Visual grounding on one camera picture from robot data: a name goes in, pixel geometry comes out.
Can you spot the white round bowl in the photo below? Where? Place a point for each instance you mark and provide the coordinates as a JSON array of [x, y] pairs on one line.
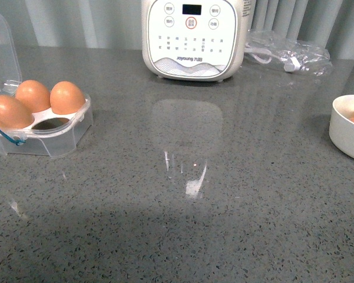
[[341, 128]]

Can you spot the blue rubber band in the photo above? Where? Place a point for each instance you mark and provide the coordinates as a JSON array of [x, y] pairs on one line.
[[17, 141]]

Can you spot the brown egg back left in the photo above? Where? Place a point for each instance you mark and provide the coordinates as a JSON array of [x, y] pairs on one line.
[[34, 95]]

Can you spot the brown egg back right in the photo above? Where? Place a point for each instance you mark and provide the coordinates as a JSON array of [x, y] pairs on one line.
[[66, 98]]

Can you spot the brown egg front left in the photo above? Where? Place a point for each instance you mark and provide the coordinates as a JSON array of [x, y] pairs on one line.
[[14, 114]]

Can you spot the clear plastic bag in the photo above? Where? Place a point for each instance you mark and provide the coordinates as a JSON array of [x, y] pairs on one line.
[[272, 51]]

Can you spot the white Joyoung soy milk maker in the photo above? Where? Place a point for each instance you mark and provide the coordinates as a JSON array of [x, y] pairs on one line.
[[194, 40]]

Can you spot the clear plastic egg box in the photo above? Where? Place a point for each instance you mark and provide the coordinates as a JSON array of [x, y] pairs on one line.
[[53, 135]]

